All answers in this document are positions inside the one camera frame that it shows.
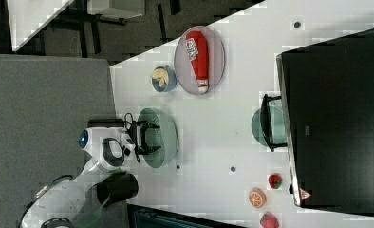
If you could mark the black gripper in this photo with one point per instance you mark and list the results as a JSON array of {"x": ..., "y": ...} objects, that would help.
[{"x": 135, "y": 133}]

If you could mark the green plastic strainer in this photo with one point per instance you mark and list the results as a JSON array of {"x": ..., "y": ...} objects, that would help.
[{"x": 166, "y": 136}]

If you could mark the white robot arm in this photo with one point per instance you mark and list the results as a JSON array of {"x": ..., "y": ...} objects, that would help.
[{"x": 110, "y": 145}]

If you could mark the black cylinder lower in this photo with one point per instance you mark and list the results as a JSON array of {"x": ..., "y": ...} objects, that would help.
[{"x": 116, "y": 188}]

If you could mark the black cylinder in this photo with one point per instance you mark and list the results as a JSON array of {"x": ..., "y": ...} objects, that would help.
[
  {"x": 116, "y": 188},
  {"x": 106, "y": 123}
]

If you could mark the black cylinder upper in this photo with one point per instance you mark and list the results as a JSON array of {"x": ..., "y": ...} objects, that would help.
[{"x": 106, "y": 123}]

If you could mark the blue bowl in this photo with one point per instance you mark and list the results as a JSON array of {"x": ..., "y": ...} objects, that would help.
[{"x": 171, "y": 83}]

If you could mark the yellow toy in bowl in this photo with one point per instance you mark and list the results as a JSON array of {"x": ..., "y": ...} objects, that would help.
[{"x": 160, "y": 75}]

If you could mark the pink round plate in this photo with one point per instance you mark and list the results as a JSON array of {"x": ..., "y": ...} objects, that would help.
[{"x": 183, "y": 68}]

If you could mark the red ketchup bottle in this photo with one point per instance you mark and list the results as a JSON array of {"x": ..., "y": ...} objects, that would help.
[{"x": 197, "y": 50}]

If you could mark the green cup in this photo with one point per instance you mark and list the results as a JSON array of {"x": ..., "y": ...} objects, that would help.
[{"x": 277, "y": 123}]

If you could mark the orange slice toy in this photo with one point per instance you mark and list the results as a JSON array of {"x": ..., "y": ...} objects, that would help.
[{"x": 257, "y": 198}]

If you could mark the red strawberry toy near edge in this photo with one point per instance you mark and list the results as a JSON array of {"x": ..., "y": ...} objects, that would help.
[{"x": 268, "y": 220}]

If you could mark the black toaster oven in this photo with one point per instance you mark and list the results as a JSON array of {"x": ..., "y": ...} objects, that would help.
[{"x": 327, "y": 99}]

